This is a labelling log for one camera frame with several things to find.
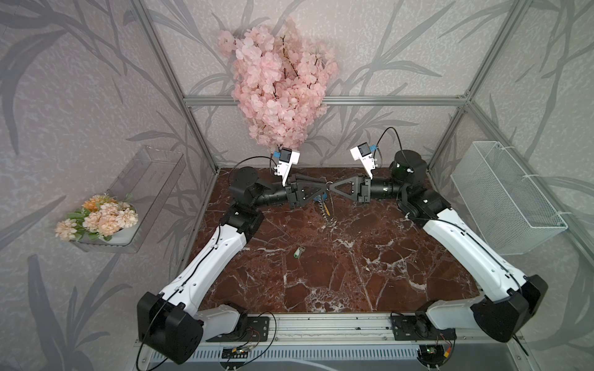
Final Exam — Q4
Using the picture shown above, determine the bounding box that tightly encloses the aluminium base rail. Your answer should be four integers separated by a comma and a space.
134, 311, 525, 348

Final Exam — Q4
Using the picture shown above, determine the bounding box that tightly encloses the pink cherry blossom tree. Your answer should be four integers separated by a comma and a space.
217, 19, 339, 150

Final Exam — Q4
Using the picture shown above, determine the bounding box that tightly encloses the clear acrylic wall shelf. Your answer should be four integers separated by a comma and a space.
73, 145, 187, 254

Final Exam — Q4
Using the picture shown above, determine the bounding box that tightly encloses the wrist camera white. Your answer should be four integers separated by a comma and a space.
350, 142, 377, 179
273, 148, 300, 186

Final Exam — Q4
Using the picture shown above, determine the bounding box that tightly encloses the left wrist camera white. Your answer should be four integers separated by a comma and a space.
273, 148, 300, 186

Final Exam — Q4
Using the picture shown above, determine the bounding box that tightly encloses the blue yellow garden fork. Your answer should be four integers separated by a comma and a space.
314, 193, 331, 217

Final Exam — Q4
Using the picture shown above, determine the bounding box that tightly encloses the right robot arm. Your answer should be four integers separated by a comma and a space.
346, 143, 549, 343

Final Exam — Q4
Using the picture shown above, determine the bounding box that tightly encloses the key with green tag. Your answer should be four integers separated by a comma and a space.
293, 247, 306, 259

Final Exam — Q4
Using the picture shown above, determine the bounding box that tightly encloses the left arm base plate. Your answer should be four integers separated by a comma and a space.
207, 315, 271, 343

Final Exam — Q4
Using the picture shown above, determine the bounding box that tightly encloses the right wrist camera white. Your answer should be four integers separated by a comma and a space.
350, 142, 377, 179

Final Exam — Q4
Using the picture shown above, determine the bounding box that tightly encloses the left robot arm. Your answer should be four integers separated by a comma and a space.
137, 167, 327, 364

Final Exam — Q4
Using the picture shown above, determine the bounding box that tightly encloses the white wire mesh basket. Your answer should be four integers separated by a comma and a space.
451, 141, 568, 255

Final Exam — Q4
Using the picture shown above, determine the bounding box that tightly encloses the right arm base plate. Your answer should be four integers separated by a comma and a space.
390, 312, 457, 342

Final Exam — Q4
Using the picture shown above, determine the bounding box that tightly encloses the peach flower bouquet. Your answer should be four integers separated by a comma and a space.
54, 193, 139, 241

